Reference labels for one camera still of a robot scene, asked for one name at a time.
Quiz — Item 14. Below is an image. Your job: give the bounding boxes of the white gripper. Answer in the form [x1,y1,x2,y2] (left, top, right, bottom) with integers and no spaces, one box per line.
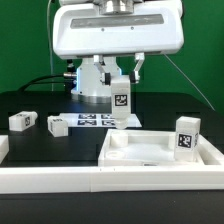
[53,0,184,85]

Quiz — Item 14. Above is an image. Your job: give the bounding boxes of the white square table top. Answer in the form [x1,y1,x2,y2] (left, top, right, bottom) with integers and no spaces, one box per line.
[98,129,204,167]

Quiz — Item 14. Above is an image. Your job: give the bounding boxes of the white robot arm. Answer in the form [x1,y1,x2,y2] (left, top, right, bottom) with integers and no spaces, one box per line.
[53,0,184,103]

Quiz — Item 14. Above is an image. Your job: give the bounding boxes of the white sheet with markers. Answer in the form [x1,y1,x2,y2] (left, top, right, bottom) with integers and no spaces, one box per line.
[58,112,143,129]

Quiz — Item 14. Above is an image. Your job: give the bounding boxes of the white U-shaped fence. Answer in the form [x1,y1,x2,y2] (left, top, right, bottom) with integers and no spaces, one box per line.
[0,137,224,194]

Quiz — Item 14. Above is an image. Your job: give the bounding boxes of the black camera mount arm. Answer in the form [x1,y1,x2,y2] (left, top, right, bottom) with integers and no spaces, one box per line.
[64,59,76,80]

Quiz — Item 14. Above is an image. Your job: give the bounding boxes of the black cables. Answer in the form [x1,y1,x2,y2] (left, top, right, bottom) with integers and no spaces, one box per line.
[18,73,76,93]

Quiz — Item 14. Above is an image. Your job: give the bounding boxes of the white thin cable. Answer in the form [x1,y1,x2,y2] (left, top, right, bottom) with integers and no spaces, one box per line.
[46,0,56,92]

